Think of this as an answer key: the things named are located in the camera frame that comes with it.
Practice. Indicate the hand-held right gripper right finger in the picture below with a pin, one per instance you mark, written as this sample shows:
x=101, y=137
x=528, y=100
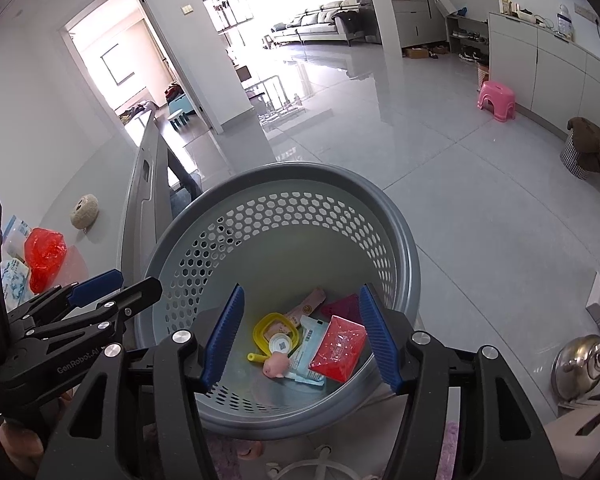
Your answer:
x=380, y=345

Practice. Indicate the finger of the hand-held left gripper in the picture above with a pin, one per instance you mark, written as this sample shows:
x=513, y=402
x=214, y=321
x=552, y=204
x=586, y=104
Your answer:
x=140, y=292
x=100, y=282

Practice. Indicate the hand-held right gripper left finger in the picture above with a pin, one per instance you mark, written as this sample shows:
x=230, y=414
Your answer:
x=220, y=345

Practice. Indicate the yellow foam dart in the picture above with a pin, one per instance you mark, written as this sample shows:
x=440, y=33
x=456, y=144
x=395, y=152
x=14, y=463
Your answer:
x=255, y=357

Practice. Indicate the red plastic packet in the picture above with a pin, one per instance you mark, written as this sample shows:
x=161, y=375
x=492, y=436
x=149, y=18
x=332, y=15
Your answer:
x=337, y=347

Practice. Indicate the pink toy pig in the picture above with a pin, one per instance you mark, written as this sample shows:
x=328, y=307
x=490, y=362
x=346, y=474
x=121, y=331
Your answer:
x=276, y=365

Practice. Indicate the white round lid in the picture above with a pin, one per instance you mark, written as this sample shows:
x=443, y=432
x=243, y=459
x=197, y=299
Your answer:
x=280, y=344

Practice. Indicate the light blue pouch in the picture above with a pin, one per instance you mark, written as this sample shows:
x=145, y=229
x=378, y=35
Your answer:
x=307, y=342

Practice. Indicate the grey perforated plastic basket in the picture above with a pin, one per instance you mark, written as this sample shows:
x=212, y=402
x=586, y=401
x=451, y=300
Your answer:
x=300, y=180

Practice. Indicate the person's left hand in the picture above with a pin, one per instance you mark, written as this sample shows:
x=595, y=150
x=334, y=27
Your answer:
x=17, y=452

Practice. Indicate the blue white tissue packet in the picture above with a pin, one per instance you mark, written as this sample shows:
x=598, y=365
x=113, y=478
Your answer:
x=15, y=282

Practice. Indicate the red plastic bag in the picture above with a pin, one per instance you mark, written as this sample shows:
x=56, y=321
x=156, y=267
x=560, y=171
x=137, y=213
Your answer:
x=45, y=257

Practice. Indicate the twine ball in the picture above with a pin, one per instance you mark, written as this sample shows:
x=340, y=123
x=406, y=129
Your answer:
x=84, y=211

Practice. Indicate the pink wrapper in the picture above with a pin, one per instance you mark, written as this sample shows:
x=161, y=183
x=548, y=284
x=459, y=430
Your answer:
x=307, y=305

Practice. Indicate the grey bed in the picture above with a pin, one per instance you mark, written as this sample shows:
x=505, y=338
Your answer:
x=140, y=110

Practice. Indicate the small blue table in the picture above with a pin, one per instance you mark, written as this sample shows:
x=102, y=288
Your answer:
x=177, y=114

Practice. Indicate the steel kettle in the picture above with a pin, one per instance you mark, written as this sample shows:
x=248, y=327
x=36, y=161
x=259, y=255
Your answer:
x=577, y=365

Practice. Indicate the white box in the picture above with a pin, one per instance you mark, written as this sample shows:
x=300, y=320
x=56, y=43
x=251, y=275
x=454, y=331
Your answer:
x=597, y=300

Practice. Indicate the beige appliance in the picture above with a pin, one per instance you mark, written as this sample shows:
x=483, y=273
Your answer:
x=580, y=452

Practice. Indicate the checkered basket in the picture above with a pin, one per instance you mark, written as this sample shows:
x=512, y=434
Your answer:
x=572, y=160

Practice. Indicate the pink plastic stool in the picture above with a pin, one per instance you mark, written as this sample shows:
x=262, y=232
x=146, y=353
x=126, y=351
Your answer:
x=495, y=92

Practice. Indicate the wicker basket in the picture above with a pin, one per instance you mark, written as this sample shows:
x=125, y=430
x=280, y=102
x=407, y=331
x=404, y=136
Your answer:
x=482, y=75

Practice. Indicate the brown cloth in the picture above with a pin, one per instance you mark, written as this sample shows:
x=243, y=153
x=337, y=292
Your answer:
x=590, y=140

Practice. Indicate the cardboard box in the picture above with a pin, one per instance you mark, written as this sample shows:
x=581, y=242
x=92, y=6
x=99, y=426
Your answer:
x=416, y=52

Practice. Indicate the clothes drying rack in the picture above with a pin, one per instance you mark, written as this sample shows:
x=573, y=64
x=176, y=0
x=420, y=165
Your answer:
x=225, y=5

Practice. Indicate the shoe rack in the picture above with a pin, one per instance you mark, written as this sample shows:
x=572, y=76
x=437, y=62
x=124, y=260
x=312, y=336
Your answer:
x=467, y=35

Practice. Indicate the white sideboard cabinet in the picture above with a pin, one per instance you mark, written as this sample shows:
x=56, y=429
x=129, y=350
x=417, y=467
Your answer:
x=555, y=70

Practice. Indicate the tall white cabinet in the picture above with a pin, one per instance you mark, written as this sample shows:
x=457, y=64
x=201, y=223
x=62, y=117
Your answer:
x=410, y=20

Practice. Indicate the light grey sofa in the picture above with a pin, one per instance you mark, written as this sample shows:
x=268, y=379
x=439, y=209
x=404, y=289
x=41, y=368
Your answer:
x=320, y=20

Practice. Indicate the white paper bag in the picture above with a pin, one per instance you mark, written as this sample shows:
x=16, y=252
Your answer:
x=445, y=6

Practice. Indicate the clear water bottle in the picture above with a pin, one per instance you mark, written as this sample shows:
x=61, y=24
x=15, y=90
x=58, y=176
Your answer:
x=564, y=22

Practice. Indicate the white plastic frame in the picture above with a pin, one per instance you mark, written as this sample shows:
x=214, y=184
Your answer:
x=320, y=465

